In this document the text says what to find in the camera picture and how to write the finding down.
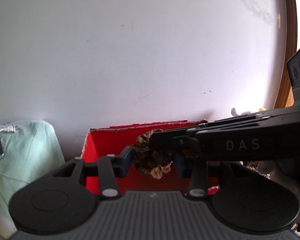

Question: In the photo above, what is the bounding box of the brown pine cone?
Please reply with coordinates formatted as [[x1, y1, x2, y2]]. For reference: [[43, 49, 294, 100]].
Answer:
[[132, 129, 172, 180]]

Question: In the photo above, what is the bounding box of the red cardboard box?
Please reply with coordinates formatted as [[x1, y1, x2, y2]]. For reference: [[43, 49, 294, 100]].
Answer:
[[81, 119, 221, 196]]

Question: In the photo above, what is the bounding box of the white grey plush toy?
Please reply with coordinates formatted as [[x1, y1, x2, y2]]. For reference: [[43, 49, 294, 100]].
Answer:
[[230, 107, 252, 117]]

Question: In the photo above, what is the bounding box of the mint green pillow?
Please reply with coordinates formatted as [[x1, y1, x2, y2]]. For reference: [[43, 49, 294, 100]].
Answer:
[[0, 120, 65, 223]]

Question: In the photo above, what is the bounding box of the white cable with plug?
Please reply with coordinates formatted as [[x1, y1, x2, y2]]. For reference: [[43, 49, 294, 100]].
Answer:
[[0, 124, 19, 140]]

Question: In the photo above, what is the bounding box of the wooden frame edge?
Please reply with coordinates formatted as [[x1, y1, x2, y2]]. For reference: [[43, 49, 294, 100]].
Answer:
[[274, 0, 298, 108]]

